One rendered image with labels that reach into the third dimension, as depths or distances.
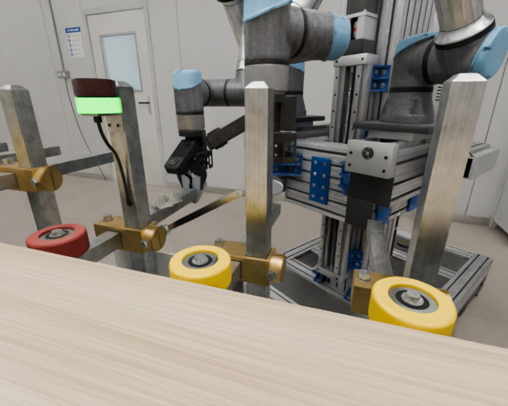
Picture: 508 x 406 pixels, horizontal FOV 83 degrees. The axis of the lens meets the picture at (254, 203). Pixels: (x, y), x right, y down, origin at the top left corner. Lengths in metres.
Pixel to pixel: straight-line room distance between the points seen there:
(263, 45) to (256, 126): 0.13
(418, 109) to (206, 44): 2.81
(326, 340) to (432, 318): 0.11
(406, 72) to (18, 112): 0.93
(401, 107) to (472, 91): 0.54
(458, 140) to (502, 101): 2.78
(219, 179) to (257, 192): 3.09
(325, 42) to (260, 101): 0.19
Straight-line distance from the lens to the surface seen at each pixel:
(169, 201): 0.72
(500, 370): 0.33
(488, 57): 0.88
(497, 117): 3.20
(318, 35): 0.55
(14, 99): 0.73
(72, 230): 0.55
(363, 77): 1.16
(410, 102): 0.96
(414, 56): 0.96
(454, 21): 0.87
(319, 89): 3.06
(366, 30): 1.19
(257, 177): 0.44
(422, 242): 0.46
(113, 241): 0.61
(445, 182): 0.43
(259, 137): 0.42
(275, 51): 0.50
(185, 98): 0.80
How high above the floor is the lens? 1.10
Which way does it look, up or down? 20 degrees down
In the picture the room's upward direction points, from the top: straight up
